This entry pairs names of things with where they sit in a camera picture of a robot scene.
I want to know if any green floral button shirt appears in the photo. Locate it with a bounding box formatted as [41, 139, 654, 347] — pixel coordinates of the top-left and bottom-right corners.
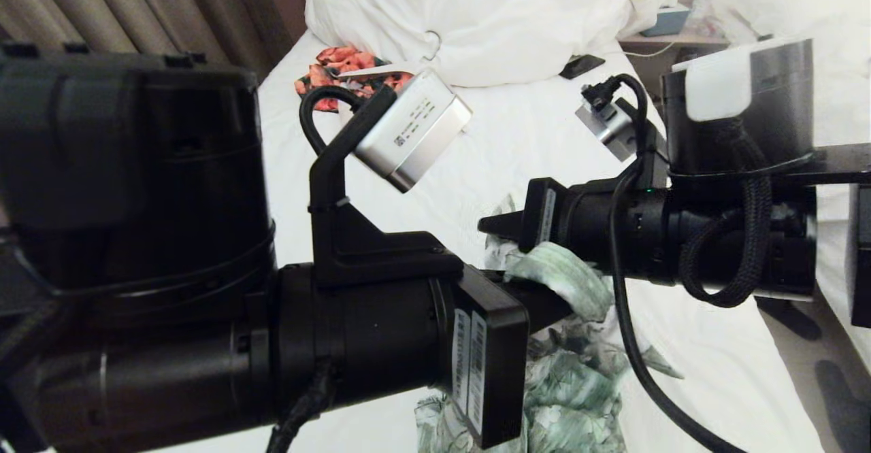
[415, 195, 685, 453]

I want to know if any white clip hanger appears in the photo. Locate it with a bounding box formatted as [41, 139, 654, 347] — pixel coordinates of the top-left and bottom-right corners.
[340, 31, 443, 100]

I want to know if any black smartphone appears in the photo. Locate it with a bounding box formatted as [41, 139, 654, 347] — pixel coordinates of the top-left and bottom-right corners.
[559, 54, 606, 81]

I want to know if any wooden nightstand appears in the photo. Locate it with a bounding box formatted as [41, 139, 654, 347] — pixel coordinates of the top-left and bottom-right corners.
[618, 28, 729, 100]

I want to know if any white crumpled duvet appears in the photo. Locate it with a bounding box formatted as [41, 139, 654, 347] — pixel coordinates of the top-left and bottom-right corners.
[305, 0, 657, 88]

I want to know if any blue tissue box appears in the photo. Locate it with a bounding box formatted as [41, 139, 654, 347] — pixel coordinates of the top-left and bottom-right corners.
[640, 0, 689, 39]

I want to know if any black slipper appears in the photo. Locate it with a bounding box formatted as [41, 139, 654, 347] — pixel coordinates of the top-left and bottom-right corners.
[815, 360, 871, 453]
[755, 297, 824, 341]

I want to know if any orange floral garment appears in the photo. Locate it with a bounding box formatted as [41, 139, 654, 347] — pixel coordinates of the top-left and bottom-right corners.
[295, 46, 416, 114]

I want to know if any brown curtain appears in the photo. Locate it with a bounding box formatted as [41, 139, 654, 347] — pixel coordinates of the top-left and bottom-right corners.
[0, 0, 293, 80]

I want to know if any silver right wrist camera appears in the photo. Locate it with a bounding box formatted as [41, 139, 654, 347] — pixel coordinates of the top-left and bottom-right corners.
[575, 96, 640, 163]

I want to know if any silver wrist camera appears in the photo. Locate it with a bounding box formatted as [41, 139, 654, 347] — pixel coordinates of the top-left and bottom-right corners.
[354, 69, 472, 193]
[575, 96, 640, 163]

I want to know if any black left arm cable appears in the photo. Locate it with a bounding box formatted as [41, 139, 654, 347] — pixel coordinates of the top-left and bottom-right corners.
[265, 363, 341, 453]

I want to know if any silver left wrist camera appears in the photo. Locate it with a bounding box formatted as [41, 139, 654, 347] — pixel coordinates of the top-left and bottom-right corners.
[354, 69, 472, 193]

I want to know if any white charging cable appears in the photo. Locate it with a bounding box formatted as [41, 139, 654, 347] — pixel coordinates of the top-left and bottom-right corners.
[602, 41, 674, 59]

